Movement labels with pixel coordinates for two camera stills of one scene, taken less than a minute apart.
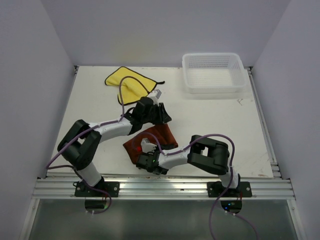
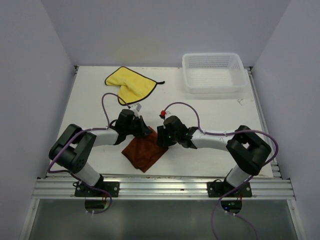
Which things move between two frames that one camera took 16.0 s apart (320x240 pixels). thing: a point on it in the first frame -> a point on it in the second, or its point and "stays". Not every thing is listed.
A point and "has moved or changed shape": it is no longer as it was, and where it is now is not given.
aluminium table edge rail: (64, 189) stays
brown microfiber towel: (163, 133) has moved or changed shape
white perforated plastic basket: (214, 72) stays
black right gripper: (152, 154) -> (161, 140)
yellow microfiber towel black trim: (135, 86) stays
